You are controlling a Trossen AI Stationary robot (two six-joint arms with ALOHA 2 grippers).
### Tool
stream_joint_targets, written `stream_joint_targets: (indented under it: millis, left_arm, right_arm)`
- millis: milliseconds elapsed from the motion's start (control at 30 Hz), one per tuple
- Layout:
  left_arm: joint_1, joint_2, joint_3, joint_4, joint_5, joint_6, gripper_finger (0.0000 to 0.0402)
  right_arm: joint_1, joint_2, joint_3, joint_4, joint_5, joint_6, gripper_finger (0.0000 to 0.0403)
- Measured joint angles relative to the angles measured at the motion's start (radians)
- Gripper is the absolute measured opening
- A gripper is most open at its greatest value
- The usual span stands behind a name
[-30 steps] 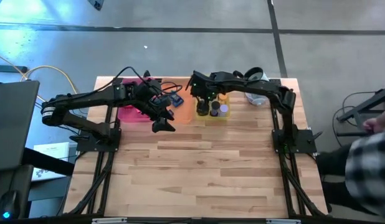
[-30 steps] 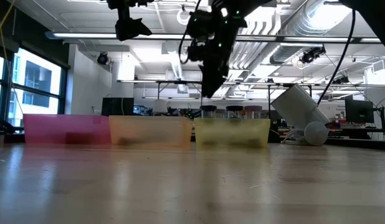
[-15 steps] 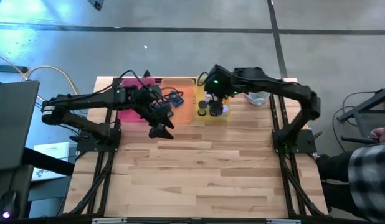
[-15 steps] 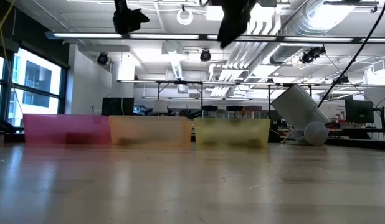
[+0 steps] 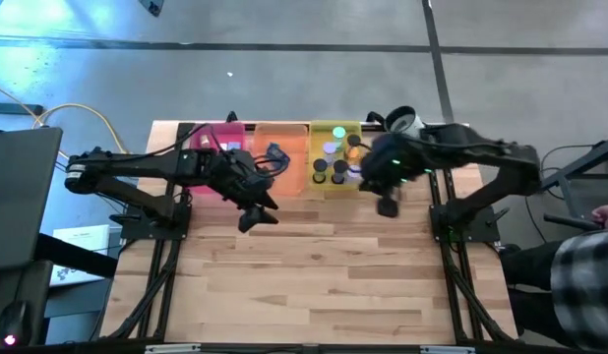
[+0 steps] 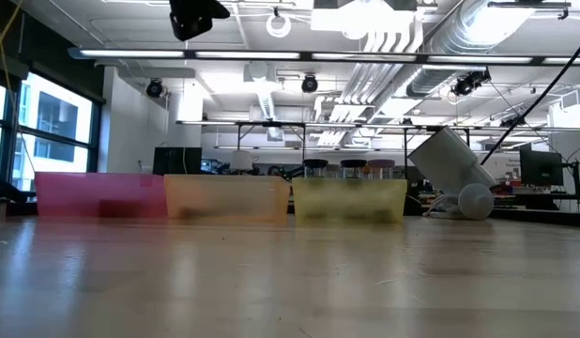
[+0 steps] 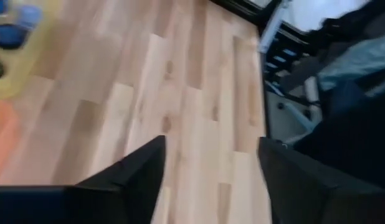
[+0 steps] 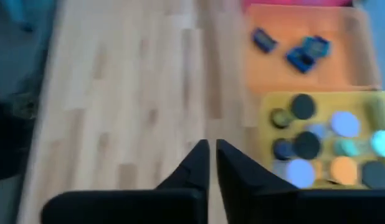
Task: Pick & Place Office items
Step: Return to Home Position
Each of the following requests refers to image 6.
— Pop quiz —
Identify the black ceiling spotlight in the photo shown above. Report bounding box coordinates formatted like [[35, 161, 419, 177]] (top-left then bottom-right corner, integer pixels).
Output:
[[145, 78, 168, 99], [300, 73, 319, 94]]

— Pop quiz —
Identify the black beam with light strips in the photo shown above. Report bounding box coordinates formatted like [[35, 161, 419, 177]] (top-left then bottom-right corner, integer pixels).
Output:
[[67, 46, 580, 66]]

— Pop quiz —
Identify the black computer monitor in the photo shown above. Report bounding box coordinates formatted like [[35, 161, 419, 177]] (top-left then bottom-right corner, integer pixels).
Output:
[[519, 148, 564, 188], [152, 146, 204, 177]]

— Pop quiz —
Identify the white lamp shade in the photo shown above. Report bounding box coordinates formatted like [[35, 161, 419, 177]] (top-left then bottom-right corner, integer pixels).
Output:
[[229, 148, 254, 171]]

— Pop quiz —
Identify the translucent orange plastic bin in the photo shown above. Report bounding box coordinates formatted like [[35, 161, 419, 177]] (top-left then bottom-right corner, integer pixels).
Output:
[[163, 174, 294, 223]]

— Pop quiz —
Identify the translucent pink plastic bin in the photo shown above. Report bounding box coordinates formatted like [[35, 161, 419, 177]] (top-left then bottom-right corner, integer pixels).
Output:
[[34, 171, 169, 220]]

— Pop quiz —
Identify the translucent yellow plastic bin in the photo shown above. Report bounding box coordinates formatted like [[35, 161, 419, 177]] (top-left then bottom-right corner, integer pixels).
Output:
[[292, 177, 408, 225]]

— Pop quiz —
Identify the grey tilted panel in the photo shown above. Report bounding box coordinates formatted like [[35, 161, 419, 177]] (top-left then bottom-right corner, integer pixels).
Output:
[[408, 125, 497, 196]]

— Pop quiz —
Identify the white ring light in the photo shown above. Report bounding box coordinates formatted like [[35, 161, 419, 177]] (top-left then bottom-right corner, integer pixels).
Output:
[[265, 9, 293, 38]]

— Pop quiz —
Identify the thin yellow cable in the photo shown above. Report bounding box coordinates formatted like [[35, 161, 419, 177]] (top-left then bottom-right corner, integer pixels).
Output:
[[0, 0, 37, 175]]

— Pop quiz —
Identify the silver ventilation duct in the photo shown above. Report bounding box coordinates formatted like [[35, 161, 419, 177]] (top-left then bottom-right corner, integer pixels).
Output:
[[404, 0, 538, 98]]

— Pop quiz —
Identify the black ceiling-mounted camera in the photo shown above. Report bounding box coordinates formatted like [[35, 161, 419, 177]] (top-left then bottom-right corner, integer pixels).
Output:
[[450, 69, 493, 98]]

